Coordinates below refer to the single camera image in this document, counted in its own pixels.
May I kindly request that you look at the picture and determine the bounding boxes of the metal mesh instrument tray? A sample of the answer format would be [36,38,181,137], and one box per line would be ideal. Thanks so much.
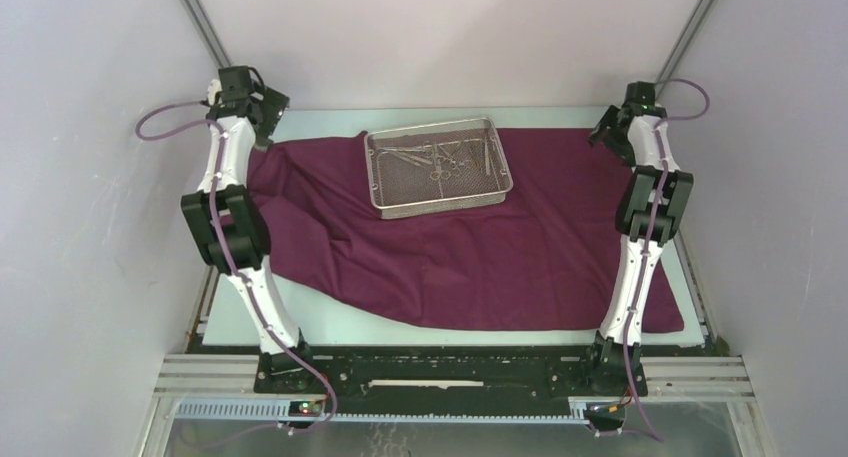
[364,117,513,220]

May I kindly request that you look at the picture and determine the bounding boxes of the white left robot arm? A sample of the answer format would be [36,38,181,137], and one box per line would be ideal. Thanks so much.
[181,66,316,394]

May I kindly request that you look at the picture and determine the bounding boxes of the steel surgical forceps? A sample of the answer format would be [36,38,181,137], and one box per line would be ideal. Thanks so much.
[377,146,459,170]

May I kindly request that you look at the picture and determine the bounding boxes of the magenta surgical wrap cloth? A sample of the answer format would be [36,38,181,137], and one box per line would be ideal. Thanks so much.
[246,126,685,334]

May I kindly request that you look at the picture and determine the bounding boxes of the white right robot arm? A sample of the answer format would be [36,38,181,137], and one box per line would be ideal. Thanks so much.
[581,81,694,395]

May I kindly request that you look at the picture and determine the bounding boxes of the steel surgical scissors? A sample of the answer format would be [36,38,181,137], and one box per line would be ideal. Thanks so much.
[428,160,474,184]

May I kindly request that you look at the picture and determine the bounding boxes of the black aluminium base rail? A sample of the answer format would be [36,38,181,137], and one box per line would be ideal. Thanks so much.
[139,350,770,436]

